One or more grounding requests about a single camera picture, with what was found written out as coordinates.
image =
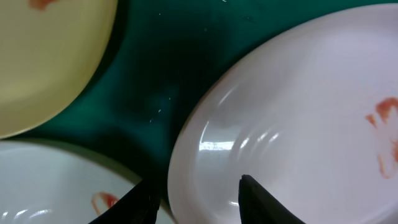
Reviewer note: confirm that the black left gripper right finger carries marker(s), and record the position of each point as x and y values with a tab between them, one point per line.
258	206

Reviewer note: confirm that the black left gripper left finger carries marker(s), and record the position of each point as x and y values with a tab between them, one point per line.
139	206

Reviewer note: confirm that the pink-white plate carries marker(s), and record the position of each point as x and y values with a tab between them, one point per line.
311	115

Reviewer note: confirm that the yellow-green plate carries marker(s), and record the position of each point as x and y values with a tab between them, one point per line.
49	52

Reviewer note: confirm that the teal plastic tray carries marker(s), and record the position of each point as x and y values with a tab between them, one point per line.
163	56

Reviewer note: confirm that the white plate with ketchup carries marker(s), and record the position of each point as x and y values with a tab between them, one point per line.
46	181

